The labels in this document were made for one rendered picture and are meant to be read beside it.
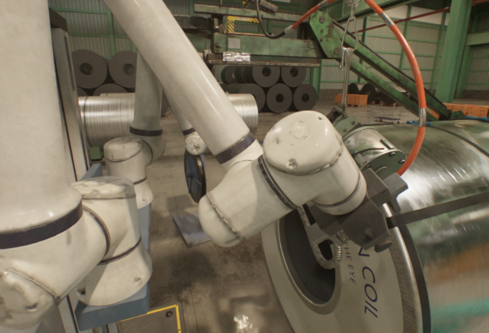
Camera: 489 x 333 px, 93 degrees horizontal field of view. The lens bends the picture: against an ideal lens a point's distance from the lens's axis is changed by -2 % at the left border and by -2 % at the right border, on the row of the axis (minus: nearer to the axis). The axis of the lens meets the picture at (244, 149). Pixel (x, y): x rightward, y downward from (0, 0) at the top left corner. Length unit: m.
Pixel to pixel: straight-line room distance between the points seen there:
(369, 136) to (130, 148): 0.85
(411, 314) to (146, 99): 1.21
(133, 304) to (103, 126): 5.15
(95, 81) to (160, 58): 11.66
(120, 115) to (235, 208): 5.43
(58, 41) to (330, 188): 0.90
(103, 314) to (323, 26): 1.75
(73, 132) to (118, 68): 11.00
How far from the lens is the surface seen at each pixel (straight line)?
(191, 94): 0.43
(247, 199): 0.31
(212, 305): 2.11
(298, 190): 0.30
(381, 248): 0.66
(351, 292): 1.10
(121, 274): 0.71
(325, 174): 0.29
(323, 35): 1.78
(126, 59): 11.95
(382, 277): 0.95
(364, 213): 0.41
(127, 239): 0.68
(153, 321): 1.67
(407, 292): 0.90
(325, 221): 0.46
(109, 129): 5.73
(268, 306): 2.10
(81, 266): 0.56
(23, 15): 0.45
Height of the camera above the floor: 1.56
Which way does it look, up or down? 15 degrees down
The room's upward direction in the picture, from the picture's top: straight up
